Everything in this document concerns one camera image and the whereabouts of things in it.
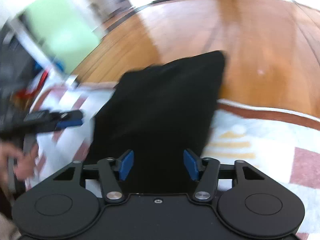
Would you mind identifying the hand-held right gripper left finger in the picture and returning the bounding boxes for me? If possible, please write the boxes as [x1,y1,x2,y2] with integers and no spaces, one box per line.
[53,149,135,204]

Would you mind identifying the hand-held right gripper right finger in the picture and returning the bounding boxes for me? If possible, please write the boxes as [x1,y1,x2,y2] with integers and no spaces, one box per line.
[183,149,265,203]

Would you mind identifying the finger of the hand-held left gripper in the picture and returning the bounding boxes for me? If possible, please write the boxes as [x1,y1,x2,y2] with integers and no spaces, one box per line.
[49,109,84,122]
[56,119,84,130]

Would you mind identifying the black shirt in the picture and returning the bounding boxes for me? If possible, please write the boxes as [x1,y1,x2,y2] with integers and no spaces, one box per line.
[86,50,225,194]

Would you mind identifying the person's left hand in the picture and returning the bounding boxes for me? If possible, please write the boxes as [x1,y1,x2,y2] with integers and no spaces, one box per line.
[0,140,39,180]

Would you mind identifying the striped rug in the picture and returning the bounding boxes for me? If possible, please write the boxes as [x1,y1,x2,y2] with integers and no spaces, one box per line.
[25,81,320,240]

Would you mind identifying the green door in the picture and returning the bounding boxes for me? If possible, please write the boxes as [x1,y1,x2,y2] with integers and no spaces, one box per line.
[24,0,103,68]

